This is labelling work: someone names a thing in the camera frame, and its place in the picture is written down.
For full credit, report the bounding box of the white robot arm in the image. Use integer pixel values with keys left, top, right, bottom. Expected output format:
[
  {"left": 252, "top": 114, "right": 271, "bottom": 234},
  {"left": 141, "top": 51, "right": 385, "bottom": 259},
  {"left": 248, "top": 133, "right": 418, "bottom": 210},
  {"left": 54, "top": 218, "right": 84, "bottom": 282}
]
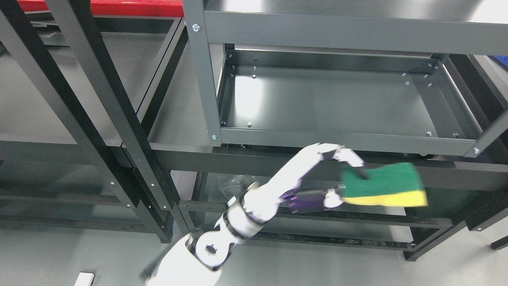
[{"left": 145, "top": 195, "right": 278, "bottom": 286}]

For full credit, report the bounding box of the red box on rack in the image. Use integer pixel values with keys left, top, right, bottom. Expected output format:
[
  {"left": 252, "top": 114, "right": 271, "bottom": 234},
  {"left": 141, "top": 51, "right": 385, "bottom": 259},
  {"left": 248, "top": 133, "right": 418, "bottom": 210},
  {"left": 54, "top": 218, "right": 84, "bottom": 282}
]
[{"left": 16, "top": 0, "right": 185, "bottom": 18}]

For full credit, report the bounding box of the black metal shelf rack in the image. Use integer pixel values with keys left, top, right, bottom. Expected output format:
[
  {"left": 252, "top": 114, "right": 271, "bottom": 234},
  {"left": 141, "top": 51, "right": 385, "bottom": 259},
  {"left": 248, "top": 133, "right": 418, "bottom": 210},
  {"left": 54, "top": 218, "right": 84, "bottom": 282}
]
[{"left": 1, "top": 0, "right": 507, "bottom": 262}]

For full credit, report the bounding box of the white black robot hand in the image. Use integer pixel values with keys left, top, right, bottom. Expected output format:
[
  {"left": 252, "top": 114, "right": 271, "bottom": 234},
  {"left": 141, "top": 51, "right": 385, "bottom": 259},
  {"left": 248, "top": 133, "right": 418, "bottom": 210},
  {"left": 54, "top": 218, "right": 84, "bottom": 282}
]
[{"left": 243, "top": 143, "right": 364, "bottom": 222}]

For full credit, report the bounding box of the grey metal shelf cart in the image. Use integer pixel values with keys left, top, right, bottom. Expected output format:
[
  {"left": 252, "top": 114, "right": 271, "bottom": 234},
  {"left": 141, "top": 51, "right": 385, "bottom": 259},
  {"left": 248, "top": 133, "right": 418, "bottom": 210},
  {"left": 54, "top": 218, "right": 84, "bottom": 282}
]
[{"left": 183, "top": 0, "right": 507, "bottom": 163}]

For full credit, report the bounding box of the green yellow sponge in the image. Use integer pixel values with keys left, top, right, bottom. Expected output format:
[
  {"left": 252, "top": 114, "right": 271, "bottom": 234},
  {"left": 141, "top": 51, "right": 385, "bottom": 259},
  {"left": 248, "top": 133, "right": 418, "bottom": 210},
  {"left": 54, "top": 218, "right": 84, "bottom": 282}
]
[{"left": 340, "top": 162, "right": 428, "bottom": 207}]

